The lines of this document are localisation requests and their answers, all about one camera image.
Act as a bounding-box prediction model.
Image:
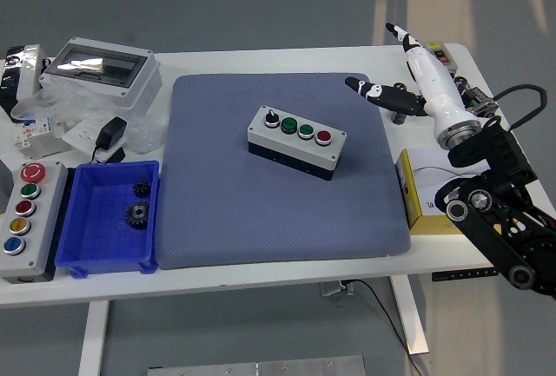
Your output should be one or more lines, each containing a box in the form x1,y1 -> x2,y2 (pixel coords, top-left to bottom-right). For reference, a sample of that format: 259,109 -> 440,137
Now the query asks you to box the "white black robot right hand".
345,22 -> 481,134

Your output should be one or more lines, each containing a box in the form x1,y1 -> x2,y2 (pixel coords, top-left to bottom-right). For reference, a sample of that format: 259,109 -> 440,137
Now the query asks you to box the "grey four-button control box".
246,104 -> 348,182

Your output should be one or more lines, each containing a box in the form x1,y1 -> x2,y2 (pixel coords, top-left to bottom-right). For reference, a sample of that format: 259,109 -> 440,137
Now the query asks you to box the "grey five-button control box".
0,159 -> 70,285

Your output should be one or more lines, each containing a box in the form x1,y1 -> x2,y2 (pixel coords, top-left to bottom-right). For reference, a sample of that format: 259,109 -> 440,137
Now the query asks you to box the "black green electronic module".
462,86 -> 499,117

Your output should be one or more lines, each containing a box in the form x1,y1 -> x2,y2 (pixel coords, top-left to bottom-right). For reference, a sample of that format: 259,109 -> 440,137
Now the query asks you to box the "yellow white cardboard box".
394,148 -> 479,237

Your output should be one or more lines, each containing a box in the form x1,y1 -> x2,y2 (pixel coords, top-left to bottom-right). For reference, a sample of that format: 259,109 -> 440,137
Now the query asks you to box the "black table control panel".
431,267 -> 500,282

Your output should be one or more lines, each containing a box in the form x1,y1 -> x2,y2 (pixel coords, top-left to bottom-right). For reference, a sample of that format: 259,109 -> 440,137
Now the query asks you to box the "blue-grey padded mat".
155,72 -> 413,270

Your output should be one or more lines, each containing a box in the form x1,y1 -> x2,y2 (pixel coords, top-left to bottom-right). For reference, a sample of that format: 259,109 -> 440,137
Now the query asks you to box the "white table leg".
77,300 -> 109,376
389,274 -> 431,356

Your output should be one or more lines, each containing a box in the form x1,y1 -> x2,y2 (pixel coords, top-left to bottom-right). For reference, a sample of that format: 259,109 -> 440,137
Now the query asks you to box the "small black gear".
131,179 -> 152,199

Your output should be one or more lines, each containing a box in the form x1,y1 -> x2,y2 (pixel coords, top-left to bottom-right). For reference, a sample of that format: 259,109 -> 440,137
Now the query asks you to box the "large black gear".
124,201 -> 151,232

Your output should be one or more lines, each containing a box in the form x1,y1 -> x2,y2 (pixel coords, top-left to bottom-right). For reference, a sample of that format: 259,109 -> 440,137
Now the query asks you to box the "black power adapter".
95,115 -> 129,150

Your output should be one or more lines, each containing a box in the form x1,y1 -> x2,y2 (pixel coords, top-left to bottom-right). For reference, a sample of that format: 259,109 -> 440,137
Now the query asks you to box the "silver metal plate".
146,354 -> 366,376

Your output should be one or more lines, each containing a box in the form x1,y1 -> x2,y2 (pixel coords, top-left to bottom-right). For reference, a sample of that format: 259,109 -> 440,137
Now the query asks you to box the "clear plastic bag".
10,76 -> 169,155

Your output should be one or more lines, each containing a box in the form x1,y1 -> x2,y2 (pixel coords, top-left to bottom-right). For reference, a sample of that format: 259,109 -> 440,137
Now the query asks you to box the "blue plastic bin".
55,160 -> 161,280

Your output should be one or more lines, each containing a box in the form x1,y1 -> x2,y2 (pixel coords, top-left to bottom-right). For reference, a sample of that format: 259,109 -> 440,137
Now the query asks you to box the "grey metal sheet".
30,135 -> 73,160

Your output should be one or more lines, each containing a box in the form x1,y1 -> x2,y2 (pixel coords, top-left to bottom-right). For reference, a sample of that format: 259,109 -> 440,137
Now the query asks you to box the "white circuit breaker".
11,115 -> 56,151

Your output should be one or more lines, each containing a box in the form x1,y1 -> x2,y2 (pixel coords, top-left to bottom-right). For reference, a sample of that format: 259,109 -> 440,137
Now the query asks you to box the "plastic-wrapped white black device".
0,44 -> 48,124

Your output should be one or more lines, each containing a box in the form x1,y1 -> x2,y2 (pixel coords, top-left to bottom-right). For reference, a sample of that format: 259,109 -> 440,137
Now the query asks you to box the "grey two-button switch box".
425,42 -> 456,74

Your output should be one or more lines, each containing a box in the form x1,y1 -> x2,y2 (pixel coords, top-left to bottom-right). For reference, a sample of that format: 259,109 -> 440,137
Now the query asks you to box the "grey bracket under table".
320,280 -> 355,297

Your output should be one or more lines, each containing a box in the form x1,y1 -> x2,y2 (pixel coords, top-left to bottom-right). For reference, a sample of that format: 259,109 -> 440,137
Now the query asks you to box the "black cable under table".
347,279 -> 429,376

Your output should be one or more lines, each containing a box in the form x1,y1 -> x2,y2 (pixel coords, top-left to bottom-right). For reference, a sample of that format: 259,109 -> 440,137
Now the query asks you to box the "grey enclosure with clear lid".
38,36 -> 163,112

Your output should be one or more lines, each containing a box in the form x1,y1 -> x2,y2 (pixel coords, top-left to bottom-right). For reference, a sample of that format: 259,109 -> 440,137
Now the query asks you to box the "white wall socket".
62,119 -> 127,164

